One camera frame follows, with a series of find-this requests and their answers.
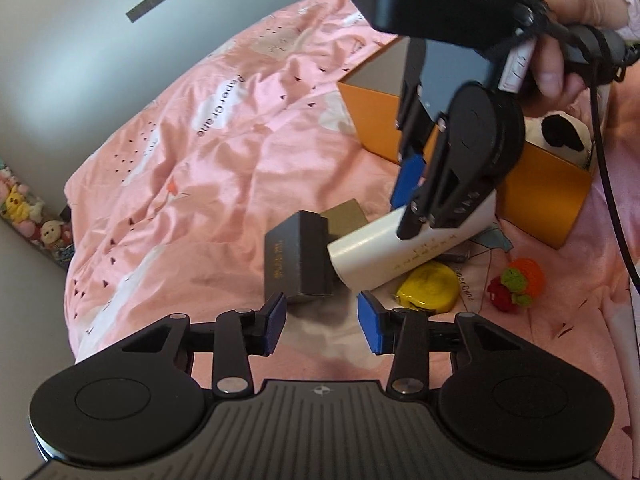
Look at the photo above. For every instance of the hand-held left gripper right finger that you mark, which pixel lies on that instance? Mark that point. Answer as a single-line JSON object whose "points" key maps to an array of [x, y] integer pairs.
{"points": [[372, 327]]}

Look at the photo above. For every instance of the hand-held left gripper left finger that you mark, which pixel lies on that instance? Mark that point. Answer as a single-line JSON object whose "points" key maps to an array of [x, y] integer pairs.
{"points": [[274, 322]]}

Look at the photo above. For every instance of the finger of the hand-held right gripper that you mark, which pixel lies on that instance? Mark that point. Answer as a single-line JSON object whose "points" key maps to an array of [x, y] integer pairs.
{"points": [[430, 205], [407, 182]]}

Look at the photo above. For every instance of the dark grey box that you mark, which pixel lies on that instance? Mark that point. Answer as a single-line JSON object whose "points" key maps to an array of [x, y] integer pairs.
{"points": [[300, 260]]}

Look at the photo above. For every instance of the gold brown box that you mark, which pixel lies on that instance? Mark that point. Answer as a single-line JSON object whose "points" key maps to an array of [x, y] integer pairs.
{"points": [[347, 217]]}

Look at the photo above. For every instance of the yellow tape measure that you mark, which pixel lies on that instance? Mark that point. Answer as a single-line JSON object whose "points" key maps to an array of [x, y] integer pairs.
{"points": [[427, 285]]}

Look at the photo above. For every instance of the white case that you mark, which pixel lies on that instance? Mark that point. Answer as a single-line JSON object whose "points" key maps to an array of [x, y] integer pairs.
{"points": [[370, 255]]}

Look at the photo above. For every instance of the orange cardboard box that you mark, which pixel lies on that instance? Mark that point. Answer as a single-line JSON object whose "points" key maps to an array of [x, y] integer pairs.
{"points": [[540, 195]]}

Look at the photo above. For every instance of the orange crochet toy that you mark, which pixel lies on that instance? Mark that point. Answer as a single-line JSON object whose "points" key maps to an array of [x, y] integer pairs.
{"points": [[527, 272]]}

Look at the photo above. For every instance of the black white panda plush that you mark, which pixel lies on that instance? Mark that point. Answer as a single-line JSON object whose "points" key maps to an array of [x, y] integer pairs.
{"points": [[560, 130]]}

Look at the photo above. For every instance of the person's right forearm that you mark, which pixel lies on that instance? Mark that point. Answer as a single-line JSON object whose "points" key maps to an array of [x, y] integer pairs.
{"points": [[631, 5]]}

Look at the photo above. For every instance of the pink printed blanket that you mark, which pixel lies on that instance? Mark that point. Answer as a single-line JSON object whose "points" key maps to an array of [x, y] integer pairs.
{"points": [[200, 185]]}

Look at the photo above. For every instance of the column of plush toys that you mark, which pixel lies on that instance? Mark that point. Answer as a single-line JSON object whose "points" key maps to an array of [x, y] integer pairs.
{"points": [[25, 210]]}

